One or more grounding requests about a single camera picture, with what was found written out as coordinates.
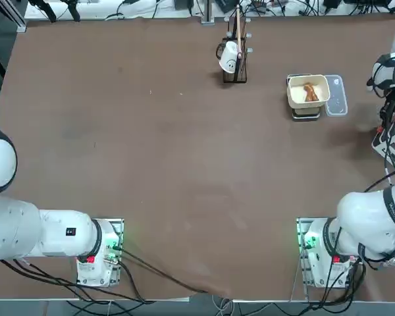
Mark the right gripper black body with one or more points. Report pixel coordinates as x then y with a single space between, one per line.
393 103

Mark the orange-brown dried food piece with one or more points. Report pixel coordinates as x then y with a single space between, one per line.
309 93

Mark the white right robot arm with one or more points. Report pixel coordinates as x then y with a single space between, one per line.
358 224

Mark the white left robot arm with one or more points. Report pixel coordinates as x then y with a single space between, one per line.
59 230

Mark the silver digital kitchen scale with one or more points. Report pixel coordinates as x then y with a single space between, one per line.
304 115

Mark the clear plastic container lid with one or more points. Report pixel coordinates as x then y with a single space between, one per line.
337 102

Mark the cream rectangular bowl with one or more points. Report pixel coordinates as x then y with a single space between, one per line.
324 95

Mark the white smiley mug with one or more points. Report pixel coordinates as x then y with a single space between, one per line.
228 57

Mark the aluminium frame rail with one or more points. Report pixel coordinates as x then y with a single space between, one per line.
21 26

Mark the aluminium frame post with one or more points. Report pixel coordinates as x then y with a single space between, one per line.
207 13

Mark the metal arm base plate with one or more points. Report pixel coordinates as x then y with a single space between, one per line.
300 230
120 227

